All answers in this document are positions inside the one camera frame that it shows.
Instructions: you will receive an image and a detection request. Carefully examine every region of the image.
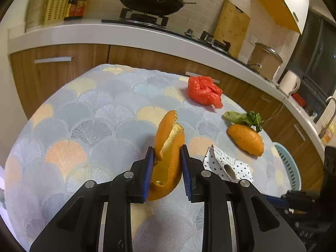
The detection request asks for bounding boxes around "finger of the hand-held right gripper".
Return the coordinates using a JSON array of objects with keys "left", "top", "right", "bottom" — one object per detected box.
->
[{"left": 264, "top": 190, "right": 322, "bottom": 209}]

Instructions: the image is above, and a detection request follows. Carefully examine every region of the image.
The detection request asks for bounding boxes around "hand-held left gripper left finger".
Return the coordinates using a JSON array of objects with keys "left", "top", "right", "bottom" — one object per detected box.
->
[{"left": 29, "top": 146, "right": 156, "bottom": 252}]

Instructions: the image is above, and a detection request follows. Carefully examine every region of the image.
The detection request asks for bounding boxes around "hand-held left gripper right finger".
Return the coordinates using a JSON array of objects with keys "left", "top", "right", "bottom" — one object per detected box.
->
[{"left": 179, "top": 144, "right": 307, "bottom": 252}]

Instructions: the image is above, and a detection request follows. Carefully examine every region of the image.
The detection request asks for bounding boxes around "large curled orange peel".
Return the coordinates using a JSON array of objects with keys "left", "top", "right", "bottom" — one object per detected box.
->
[{"left": 147, "top": 110, "right": 185, "bottom": 201}]

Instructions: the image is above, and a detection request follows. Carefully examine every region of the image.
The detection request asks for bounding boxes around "light blue plastic basket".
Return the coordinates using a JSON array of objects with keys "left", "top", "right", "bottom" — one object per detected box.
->
[{"left": 272, "top": 142, "right": 301, "bottom": 193}]

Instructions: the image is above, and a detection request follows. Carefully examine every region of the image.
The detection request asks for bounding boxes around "polka dot paper wrapper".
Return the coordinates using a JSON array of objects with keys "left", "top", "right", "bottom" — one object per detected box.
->
[{"left": 203, "top": 144, "right": 255, "bottom": 182}]

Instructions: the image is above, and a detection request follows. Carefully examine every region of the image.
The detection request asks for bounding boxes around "steel kitchen faucet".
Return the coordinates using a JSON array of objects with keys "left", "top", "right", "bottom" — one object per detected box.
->
[{"left": 319, "top": 96, "right": 336, "bottom": 138}]

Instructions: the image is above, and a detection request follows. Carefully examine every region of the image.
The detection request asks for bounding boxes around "flat orange peel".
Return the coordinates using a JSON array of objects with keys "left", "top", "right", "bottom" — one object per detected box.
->
[{"left": 227, "top": 124, "right": 265, "bottom": 157}]

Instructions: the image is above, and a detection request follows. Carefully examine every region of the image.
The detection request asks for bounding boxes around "green lettuce leaf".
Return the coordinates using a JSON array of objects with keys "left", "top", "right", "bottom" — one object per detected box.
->
[{"left": 223, "top": 111, "right": 264, "bottom": 133}]

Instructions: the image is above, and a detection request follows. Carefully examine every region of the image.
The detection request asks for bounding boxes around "fan pattern tablecloth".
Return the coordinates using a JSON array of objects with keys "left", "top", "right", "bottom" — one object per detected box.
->
[{"left": 4, "top": 63, "right": 295, "bottom": 252}]

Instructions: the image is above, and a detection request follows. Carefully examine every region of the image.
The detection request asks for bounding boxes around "red plastic bag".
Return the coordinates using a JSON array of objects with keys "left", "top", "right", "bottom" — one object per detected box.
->
[{"left": 187, "top": 76, "right": 224, "bottom": 109}]

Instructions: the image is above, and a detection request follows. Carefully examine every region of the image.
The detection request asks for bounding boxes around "red plastic container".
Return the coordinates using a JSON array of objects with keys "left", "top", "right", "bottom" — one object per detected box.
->
[{"left": 292, "top": 92, "right": 306, "bottom": 107}]

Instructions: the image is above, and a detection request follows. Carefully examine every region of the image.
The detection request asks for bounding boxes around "white electric kettle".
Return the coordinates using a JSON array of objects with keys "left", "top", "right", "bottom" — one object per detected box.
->
[{"left": 279, "top": 70, "right": 301, "bottom": 96}]

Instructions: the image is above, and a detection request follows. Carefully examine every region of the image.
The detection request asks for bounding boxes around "dark kitchen window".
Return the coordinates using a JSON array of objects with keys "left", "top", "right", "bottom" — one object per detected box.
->
[{"left": 286, "top": 8, "right": 336, "bottom": 116}]

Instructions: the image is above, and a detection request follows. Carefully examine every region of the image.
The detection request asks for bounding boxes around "brown rice cooker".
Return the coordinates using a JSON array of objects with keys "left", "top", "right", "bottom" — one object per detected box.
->
[{"left": 247, "top": 42, "right": 284, "bottom": 81}]

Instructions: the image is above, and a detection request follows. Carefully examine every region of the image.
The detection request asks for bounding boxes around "wooden cutting board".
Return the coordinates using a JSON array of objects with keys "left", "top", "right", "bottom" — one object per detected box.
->
[{"left": 213, "top": 0, "right": 251, "bottom": 58}]

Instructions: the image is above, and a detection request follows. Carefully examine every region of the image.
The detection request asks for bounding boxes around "black glass gas stove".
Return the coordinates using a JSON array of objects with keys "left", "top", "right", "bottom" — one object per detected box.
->
[{"left": 101, "top": 8, "right": 247, "bottom": 65}]

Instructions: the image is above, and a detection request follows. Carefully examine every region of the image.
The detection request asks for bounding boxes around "black wok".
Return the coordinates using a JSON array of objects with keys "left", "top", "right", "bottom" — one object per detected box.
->
[{"left": 117, "top": 0, "right": 197, "bottom": 17}]

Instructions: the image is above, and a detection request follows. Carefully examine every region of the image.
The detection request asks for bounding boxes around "dark sauce bottle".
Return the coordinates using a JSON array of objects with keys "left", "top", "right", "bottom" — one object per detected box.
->
[{"left": 64, "top": 0, "right": 80, "bottom": 21}]

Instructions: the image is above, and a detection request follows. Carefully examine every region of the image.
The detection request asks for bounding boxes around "yellow slotted plastic basket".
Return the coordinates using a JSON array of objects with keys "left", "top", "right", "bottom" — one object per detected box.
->
[{"left": 42, "top": 0, "right": 70, "bottom": 27}]

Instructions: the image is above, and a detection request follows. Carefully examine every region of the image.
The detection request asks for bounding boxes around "beige canister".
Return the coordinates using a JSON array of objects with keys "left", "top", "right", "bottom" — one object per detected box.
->
[{"left": 25, "top": 0, "right": 50, "bottom": 33}]

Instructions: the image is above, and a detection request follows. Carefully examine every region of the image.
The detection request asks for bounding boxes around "white and yellow wall cabinet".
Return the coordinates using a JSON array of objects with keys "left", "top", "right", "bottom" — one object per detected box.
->
[{"left": 250, "top": 0, "right": 310, "bottom": 35}]

